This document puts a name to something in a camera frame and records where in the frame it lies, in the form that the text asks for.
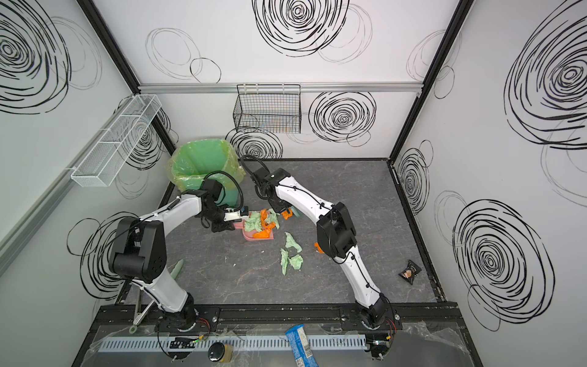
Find green paper scrap lower bin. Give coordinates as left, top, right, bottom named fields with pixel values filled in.
left=285, top=232, right=303, bottom=253

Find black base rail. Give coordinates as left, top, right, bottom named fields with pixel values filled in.
left=93, top=302, right=464, bottom=332

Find orange paper scrap left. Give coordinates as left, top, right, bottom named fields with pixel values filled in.
left=281, top=208, right=294, bottom=220

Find green paper scrap front right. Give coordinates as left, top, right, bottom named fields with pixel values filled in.
left=280, top=249, right=304, bottom=275

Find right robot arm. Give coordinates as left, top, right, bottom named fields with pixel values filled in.
left=239, top=154, right=393, bottom=330

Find pink plastic dustpan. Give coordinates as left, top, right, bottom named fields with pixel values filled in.
left=234, top=222, right=274, bottom=242

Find green bin liner bag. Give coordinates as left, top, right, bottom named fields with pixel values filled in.
left=166, top=139, right=246, bottom=191

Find green hand brush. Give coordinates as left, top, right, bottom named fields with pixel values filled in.
left=290, top=206, right=302, bottom=217

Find orange paper scrap far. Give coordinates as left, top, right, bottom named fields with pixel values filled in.
left=261, top=209, right=280, bottom=231

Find green trash bin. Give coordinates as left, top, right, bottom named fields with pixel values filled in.
left=183, top=139, right=242, bottom=207

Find white wire shelf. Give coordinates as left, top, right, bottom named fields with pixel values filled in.
left=70, top=94, right=161, bottom=188

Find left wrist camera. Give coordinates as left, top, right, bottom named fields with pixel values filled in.
left=224, top=206, right=249, bottom=222

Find green paper scrap centre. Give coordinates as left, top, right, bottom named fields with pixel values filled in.
left=244, top=211, right=263, bottom=232

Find small black snack wrapper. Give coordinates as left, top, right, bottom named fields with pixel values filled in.
left=398, top=259, right=422, bottom=285

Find orange paper scrap right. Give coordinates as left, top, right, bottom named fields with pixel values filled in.
left=252, top=229, right=273, bottom=239

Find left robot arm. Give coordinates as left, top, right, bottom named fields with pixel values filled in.
left=109, top=171, right=244, bottom=332

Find black wire basket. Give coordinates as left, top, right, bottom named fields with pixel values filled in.
left=232, top=83, right=302, bottom=134

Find green paper scrap by bin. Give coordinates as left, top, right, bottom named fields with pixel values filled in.
left=265, top=209, right=280, bottom=229

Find small orange paper scrap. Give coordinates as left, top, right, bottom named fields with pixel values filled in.
left=314, top=243, right=325, bottom=254

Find white slotted cable duct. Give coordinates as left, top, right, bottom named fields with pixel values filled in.
left=95, top=334, right=368, bottom=353

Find green handled tongs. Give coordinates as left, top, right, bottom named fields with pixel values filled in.
left=130, top=259, right=184, bottom=334

